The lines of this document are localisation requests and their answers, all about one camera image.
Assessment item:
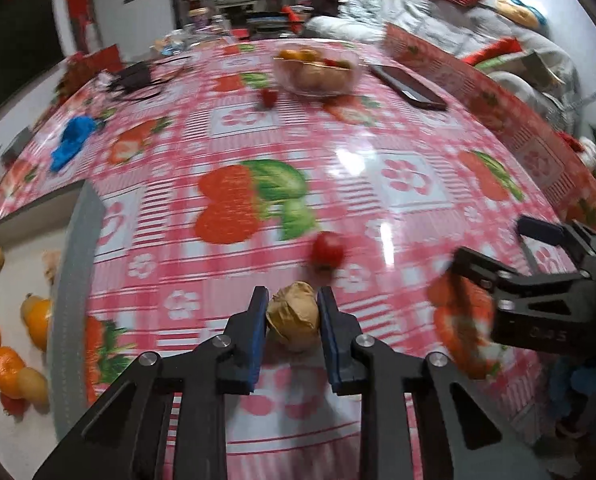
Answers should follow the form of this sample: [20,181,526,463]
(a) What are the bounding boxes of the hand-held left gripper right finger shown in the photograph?
[318,285,553,480]

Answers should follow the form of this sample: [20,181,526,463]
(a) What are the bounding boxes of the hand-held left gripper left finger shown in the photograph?
[32,286,269,480]

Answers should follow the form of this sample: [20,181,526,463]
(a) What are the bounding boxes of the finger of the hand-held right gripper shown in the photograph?
[450,247,593,356]
[518,216,596,270]

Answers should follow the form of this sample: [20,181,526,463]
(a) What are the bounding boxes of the tan walnut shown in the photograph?
[42,251,62,285]
[265,281,323,352]

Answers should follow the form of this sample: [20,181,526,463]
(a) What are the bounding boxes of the white tray with grey rim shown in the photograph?
[0,180,106,441]

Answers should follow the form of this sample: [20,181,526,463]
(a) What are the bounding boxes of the smooth orange with stem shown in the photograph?
[26,299,53,353]

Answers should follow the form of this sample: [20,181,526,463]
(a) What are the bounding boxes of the strawberry print tablecloth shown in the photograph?
[0,40,596,480]

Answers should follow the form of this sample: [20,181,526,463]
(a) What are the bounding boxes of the sofa with grey bedding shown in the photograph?
[303,0,589,146]

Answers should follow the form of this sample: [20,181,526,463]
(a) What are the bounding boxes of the red green cushion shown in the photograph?
[460,37,525,72]

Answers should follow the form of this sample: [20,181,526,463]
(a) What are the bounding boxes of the black smartphone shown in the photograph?
[369,64,449,111]

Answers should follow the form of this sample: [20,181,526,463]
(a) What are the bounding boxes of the yellow blue cushion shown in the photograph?
[495,0,550,29]

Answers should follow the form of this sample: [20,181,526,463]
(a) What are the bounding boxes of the clear glass bowl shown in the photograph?
[272,46,365,98]

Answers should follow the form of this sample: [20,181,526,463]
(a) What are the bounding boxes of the blue cloth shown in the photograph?
[49,116,98,173]

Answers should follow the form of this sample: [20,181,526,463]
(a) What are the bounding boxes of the black power adapter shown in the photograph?
[118,61,153,88]

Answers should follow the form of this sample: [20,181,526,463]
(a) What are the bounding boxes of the clear plastic bags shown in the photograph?
[153,30,205,57]

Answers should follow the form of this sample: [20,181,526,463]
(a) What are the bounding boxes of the dark jacket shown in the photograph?
[310,0,347,19]

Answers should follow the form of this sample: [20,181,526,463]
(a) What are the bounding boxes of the red box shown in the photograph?
[85,45,124,74]

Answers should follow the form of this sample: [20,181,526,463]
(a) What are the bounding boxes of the black cable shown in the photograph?
[98,57,193,101]

